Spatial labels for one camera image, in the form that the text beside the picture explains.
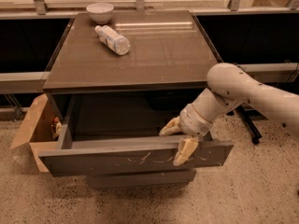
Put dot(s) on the grey drawer cabinet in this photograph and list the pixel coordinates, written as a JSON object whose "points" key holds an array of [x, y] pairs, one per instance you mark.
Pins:
{"points": [[167, 62]]}

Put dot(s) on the black stand legs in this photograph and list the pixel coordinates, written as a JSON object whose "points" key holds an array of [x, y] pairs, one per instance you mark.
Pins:
{"points": [[255, 134]]}

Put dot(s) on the metal window railing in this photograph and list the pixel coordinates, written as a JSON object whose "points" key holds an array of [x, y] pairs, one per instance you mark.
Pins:
{"points": [[149, 2]]}

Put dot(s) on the grey top drawer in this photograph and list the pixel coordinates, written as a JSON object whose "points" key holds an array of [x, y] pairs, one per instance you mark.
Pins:
{"points": [[113, 134]]}

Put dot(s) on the white ceramic bowl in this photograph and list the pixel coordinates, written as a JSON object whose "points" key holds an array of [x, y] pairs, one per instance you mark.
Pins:
{"points": [[101, 12]]}

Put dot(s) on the grey drawer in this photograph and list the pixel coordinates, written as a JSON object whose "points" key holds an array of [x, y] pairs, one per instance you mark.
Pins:
{"points": [[141, 179], [113, 134]]}

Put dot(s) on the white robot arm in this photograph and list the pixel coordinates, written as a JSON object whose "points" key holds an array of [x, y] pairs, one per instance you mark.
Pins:
{"points": [[228, 87]]}

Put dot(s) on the grey bottom drawer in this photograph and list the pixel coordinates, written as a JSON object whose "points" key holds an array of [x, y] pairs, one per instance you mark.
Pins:
{"points": [[141, 179]]}

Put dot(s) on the brown cardboard box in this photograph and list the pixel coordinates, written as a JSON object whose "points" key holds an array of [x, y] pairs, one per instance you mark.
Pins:
{"points": [[40, 129]]}

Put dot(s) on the clear plastic water bottle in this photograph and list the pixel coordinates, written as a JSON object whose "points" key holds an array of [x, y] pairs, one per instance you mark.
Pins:
{"points": [[113, 40]]}

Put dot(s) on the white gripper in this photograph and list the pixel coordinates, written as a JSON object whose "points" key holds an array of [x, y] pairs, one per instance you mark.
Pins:
{"points": [[192, 120]]}

